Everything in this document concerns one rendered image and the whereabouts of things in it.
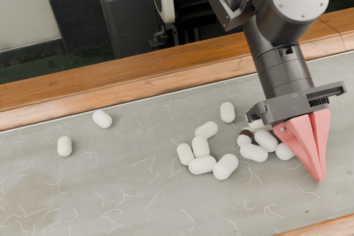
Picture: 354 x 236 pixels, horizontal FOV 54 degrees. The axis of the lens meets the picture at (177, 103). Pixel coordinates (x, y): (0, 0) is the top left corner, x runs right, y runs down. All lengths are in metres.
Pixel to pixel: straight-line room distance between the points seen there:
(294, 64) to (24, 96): 0.44
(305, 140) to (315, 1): 0.14
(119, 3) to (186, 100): 0.77
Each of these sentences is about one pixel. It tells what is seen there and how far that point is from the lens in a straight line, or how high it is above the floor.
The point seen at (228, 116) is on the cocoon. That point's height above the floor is 0.76.
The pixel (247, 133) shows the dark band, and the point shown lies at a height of 0.76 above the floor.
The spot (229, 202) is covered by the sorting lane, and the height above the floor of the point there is 0.74.
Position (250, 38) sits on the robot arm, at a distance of 0.44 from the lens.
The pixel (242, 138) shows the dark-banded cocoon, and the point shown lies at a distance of 0.46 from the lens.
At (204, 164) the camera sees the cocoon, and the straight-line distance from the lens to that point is 0.43.
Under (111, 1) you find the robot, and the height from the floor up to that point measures 0.66.
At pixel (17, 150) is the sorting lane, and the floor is 0.74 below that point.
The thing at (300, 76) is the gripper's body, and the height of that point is 0.84.
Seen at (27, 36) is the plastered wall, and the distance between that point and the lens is 2.57.
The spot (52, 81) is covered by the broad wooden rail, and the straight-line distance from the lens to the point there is 0.65.
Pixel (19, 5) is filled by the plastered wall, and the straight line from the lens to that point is 2.51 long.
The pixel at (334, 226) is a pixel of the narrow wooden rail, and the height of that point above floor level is 0.76.
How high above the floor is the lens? 1.07
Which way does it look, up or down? 36 degrees down
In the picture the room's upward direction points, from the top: 9 degrees counter-clockwise
